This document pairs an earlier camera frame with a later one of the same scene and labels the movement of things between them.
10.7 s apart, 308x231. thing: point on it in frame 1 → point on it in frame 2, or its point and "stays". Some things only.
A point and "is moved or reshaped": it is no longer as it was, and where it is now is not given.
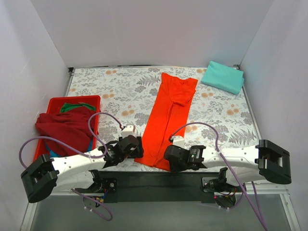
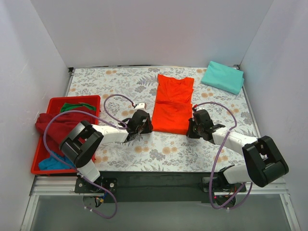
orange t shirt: x=168 y=120 is moved or reshaped
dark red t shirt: x=70 y=126 stays
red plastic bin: x=54 y=106 stays
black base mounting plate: x=184 y=186 stays
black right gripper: x=167 y=155 → x=192 y=127
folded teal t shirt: x=224 y=77 stays
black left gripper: x=138 y=147 → x=146 y=123
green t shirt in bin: x=68 y=105 stays
